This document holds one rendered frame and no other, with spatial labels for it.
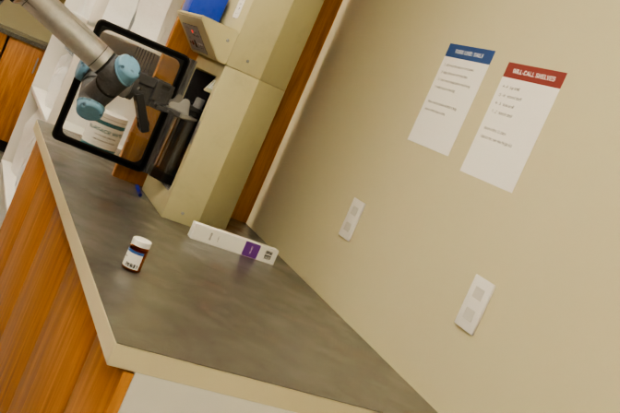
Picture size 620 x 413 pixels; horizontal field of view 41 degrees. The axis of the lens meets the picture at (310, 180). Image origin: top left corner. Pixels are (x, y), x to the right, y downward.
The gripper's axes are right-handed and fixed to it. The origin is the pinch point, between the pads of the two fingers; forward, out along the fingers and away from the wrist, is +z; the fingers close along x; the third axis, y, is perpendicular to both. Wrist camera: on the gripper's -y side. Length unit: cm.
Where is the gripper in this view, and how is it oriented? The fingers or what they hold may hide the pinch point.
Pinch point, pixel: (189, 119)
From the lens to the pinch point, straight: 249.2
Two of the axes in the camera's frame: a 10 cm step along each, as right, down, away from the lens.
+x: -3.6, -2.4, 9.0
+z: 8.4, 3.4, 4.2
